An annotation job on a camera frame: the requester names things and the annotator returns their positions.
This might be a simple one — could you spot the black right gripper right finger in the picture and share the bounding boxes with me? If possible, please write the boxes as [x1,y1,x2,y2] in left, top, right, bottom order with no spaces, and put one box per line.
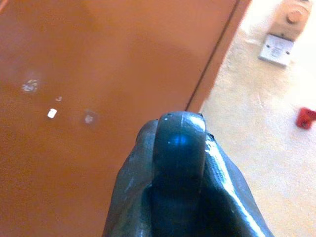
[198,133,275,237]

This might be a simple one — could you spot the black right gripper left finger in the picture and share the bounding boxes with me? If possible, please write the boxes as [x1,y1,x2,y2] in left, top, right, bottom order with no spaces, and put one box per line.
[102,120,160,237]

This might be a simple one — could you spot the dark round broom handle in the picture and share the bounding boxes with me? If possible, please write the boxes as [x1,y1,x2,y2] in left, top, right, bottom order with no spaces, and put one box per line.
[147,111,207,237]

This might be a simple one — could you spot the small red object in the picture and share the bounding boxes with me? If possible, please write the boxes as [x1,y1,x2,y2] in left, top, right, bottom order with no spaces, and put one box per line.
[295,106,316,129]

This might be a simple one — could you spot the orange brown door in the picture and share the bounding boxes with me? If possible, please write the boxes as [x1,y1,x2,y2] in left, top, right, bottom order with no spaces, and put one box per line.
[0,0,240,237]

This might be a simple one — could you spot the orange brown door frame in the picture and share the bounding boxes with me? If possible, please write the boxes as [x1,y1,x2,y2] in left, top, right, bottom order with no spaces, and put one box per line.
[185,0,253,115]

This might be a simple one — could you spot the white wall switch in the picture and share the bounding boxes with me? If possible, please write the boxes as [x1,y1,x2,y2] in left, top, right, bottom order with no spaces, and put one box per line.
[258,33,295,67]

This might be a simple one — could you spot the beige round wall fixture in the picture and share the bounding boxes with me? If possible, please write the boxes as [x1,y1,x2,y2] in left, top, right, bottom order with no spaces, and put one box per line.
[268,0,311,41]

